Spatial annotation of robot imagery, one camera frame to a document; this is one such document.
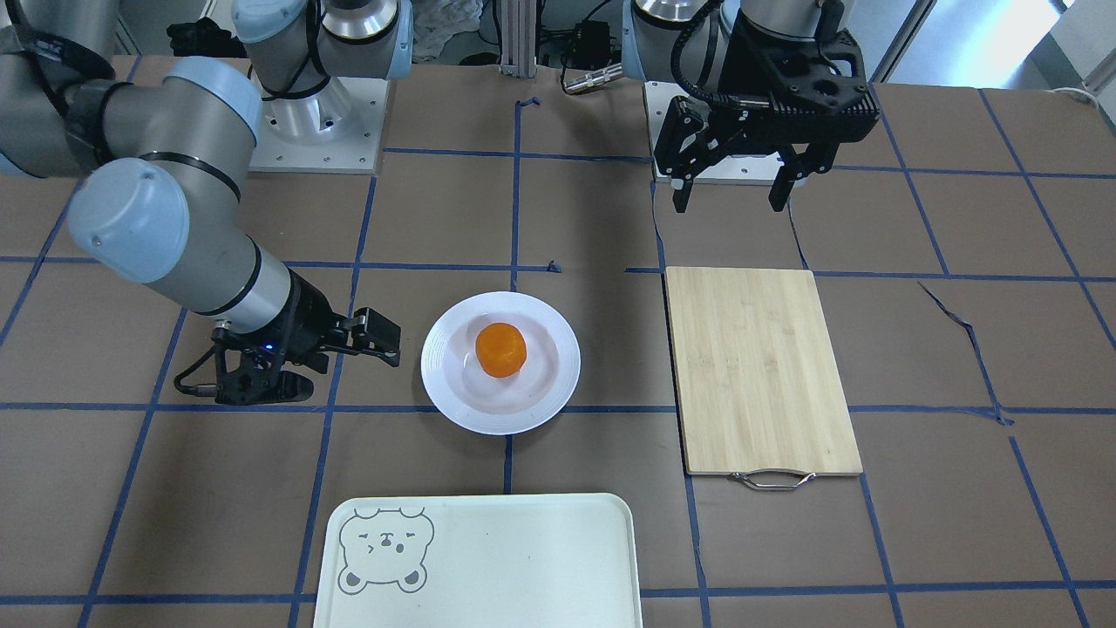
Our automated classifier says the black power brick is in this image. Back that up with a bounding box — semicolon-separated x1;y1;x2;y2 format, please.
565;20;610;69

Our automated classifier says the aluminium frame post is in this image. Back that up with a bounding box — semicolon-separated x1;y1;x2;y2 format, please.
493;0;541;79

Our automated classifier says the white round plate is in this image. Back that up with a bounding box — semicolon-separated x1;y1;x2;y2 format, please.
421;291;581;434

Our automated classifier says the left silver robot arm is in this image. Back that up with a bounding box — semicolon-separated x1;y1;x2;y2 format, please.
622;1;881;212

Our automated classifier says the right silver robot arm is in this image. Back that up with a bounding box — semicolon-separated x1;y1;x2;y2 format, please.
3;1;413;406

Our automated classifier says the silver cable connector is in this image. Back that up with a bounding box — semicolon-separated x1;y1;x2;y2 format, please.
561;64;624;96

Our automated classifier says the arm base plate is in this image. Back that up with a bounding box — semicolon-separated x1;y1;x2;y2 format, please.
643;83;796;186
248;77;393;174

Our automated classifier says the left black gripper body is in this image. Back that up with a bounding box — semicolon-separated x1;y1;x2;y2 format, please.
716;7;881;154

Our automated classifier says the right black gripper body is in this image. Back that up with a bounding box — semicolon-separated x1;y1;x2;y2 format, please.
213;270;335;406

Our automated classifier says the cream bear tray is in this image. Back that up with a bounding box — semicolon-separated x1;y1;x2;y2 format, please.
314;493;643;627

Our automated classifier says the orange fruit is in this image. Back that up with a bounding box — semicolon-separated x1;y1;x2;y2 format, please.
474;322;527;379

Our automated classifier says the bamboo cutting board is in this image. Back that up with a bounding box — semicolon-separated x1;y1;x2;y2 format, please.
664;265;862;477

